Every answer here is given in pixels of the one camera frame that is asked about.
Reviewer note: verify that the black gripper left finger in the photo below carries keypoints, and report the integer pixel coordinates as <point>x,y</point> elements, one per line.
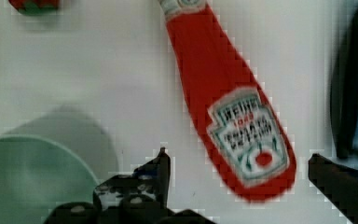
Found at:
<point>138,198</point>

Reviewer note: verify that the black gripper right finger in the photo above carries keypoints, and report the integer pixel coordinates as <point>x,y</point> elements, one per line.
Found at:
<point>338,183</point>

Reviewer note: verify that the red ketchup bottle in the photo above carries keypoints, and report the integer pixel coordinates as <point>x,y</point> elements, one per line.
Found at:
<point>232,115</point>

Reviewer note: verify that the green cup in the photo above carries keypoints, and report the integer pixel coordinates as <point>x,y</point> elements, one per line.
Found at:
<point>57,158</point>

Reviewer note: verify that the toy strawberry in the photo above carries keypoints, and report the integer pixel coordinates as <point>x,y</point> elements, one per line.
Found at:
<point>35,7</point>

